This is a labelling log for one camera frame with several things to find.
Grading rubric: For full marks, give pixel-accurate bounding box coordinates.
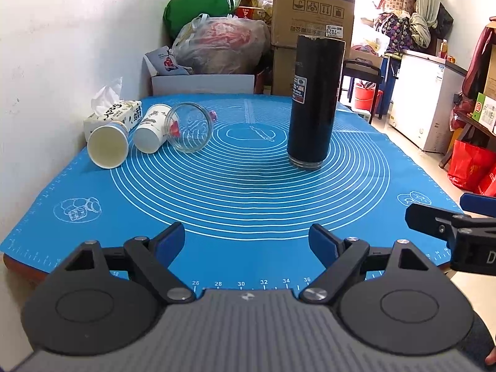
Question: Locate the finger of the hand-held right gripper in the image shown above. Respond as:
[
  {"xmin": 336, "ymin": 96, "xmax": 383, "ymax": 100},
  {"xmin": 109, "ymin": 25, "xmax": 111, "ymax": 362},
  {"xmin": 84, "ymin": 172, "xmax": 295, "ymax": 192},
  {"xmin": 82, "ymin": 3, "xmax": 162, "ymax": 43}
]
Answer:
[
  {"xmin": 405, "ymin": 203, "xmax": 467, "ymax": 238},
  {"xmin": 460, "ymin": 193, "xmax": 496, "ymax": 218}
]

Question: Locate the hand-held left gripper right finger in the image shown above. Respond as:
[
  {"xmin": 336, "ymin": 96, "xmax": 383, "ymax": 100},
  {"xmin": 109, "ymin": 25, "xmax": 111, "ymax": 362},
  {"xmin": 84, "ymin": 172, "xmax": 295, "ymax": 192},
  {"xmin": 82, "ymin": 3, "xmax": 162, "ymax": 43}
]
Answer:
[{"xmin": 299, "ymin": 224, "xmax": 441, "ymax": 305}]

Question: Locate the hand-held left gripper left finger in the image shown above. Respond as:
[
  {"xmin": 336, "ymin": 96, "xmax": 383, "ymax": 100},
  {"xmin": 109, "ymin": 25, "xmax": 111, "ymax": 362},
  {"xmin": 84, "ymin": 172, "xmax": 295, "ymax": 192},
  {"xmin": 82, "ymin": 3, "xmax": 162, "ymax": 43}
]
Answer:
[{"xmin": 63, "ymin": 222, "xmax": 195, "ymax": 305}]

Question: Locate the black tumbler cup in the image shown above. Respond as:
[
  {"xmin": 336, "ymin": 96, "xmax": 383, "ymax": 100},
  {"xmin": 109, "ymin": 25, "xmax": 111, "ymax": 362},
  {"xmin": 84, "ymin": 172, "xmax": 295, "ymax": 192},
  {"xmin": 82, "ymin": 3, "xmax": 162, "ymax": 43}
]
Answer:
[{"xmin": 287, "ymin": 34, "xmax": 346, "ymax": 171}]

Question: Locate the white paper cup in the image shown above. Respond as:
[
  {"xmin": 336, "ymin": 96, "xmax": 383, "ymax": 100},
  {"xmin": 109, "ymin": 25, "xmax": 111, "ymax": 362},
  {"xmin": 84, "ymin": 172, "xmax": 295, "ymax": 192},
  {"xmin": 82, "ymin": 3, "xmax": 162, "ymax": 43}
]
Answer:
[
  {"xmin": 87, "ymin": 121, "xmax": 130, "ymax": 170},
  {"xmin": 134, "ymin": 103, "xmax": 173, "ymax": 154}
]

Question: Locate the clear glass cup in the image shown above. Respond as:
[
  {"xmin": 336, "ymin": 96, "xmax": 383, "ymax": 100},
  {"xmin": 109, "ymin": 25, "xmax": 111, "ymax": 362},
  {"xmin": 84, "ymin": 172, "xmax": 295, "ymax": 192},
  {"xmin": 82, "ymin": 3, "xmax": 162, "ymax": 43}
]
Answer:
[{"xmin": 165, "ymin": 102, "xmax": 215, "ymax": 153}]

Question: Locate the large red shopping bag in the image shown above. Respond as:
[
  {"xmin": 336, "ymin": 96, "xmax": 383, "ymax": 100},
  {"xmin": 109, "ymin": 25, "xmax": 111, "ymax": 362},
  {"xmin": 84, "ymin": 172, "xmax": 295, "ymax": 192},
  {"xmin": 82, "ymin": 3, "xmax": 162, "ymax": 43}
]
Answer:
[{"xmin": 447, "ymin": 139, "xmax": 496, "ymax": 193}]

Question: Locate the blue silicone baking mat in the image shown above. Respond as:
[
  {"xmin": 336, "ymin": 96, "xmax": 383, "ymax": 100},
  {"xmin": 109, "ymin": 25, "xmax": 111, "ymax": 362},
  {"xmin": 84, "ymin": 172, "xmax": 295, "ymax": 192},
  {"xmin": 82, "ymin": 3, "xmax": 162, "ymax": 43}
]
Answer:
[{"xmin": 0, "ymin": 93, "xmax": 466, "ymax": 292}]

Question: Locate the dark wooden side table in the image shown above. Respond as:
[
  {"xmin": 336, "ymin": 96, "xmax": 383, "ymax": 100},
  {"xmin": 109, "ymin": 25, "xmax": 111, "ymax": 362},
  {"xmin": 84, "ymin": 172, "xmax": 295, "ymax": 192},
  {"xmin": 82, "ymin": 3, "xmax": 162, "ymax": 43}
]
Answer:
[{"xmin": 439, "ymin": 110, "xmax": 496, "ymax": 170}]

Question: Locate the green and white box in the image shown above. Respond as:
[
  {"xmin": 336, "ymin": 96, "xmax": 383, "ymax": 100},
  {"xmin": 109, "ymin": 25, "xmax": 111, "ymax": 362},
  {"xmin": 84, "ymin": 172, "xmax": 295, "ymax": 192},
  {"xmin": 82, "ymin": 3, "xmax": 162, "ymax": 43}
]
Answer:
[{"xmin": 472, "ymin": 92, "xmax": 496, "ymax": 133}]

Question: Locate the white chest freezer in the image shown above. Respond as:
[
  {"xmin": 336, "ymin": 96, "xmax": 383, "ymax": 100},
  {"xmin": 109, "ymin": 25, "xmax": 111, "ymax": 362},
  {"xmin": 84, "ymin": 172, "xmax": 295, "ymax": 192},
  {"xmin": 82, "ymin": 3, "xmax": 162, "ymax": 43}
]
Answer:
[{"xmin": 388, "ymin": 49, "xmax": 469, "ymax": 153}]

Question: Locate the red bucket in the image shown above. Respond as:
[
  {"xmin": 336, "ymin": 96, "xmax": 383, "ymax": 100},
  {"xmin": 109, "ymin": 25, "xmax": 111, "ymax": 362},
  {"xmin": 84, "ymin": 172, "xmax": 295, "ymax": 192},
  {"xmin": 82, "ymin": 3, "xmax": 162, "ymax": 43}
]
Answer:
[{"xmin": 354, "ymin": 85, "xmax": 384, "ymax": 113}]

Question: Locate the dark red garment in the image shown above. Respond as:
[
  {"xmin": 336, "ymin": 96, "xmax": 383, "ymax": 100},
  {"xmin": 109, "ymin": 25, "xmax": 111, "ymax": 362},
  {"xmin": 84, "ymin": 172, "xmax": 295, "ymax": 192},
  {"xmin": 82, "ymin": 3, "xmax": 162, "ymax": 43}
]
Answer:
[{"xmin": 460, "ymin": 16, "xmax": 496, "ymax": 100}]

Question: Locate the tissue pack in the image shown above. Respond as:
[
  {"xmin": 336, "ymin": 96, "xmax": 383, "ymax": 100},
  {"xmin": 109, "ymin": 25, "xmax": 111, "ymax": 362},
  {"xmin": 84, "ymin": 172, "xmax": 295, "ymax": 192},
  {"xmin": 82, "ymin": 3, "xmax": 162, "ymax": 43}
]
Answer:
[{"xmin": 83, "ymin": 77, "xmax": 143, "ymax": 142}]

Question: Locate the white cardboard box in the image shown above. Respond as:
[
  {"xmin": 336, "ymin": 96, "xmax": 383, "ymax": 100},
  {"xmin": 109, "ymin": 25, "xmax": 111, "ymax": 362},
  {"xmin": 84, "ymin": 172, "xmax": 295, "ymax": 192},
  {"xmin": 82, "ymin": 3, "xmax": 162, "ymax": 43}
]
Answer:
[{"xmin": 151, "ymin": 73, "xmax": 256, "ymax": 96}]

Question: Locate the black stool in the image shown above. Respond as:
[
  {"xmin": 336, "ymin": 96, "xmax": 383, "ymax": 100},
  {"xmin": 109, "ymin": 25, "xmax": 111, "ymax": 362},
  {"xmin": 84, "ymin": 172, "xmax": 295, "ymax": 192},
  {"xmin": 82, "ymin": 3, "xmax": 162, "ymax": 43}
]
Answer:
[{"xmin": 339, "ymin": 58, "xmax": 383, "ymax": 125}]

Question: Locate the blue and white packet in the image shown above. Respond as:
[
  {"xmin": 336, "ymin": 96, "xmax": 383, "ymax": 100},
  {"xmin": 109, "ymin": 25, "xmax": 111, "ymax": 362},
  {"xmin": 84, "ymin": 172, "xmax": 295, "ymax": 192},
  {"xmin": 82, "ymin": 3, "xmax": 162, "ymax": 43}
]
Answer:
[{"xmin": 144, "ymin": 46, "xmax": 193, "ymax": 77}]

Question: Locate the low brown cardboard box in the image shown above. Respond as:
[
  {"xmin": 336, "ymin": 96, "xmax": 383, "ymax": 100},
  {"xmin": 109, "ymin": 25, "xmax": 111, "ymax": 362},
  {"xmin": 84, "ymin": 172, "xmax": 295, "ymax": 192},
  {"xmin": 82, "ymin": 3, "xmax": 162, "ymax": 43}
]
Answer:
[{"xmin": 271, "ymin": 44, "xmax": 300, "ymax": 97}]

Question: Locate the black bag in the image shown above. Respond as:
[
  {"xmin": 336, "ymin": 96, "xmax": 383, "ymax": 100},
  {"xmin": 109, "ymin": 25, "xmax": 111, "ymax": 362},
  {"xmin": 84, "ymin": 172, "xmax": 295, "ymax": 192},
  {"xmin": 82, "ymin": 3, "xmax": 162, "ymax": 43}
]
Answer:
[{"xmin": 429, "ymin": 2, "xmax": 454, "ymax": 40}]

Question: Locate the purple floral bag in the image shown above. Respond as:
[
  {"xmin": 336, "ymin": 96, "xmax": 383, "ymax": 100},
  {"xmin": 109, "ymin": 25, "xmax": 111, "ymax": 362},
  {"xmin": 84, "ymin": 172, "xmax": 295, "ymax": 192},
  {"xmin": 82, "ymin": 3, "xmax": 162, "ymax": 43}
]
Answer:
[{"xmin": 374, "ymin": 11, "xmax": 420, "ymax": 53}]

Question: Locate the clear plastic bag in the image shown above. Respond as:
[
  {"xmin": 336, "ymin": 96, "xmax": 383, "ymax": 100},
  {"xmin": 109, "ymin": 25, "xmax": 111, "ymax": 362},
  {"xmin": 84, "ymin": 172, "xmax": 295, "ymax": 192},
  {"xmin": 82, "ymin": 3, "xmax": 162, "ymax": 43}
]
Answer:
[{"xmin": 171, "ymin": 13, "xmax": 271, "ymax": 75}]

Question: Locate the large brown cardboard box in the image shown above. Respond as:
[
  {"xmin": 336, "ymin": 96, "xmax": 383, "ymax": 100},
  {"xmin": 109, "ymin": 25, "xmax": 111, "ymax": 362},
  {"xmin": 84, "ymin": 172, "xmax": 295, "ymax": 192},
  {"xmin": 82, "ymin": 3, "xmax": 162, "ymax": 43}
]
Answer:
[{"xmin": 270, "ymin": 0, "xmax": 356, "ymax": 50}]

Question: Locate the green bag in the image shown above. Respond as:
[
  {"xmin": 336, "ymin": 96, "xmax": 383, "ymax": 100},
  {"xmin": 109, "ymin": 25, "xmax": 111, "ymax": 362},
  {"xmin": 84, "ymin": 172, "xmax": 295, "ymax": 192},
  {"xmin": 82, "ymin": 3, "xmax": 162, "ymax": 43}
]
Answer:
[{"xmin": 162, "ymin": 0, "xmax": 244, "ymax": 42}]

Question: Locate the red box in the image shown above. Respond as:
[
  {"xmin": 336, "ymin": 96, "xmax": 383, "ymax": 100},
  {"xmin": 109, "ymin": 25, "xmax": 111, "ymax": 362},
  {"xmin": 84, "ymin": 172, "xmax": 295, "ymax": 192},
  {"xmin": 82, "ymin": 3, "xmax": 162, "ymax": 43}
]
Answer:
[{"xmin": 236, "ymin": 6, "xmax": 272, "ymax": 23}]

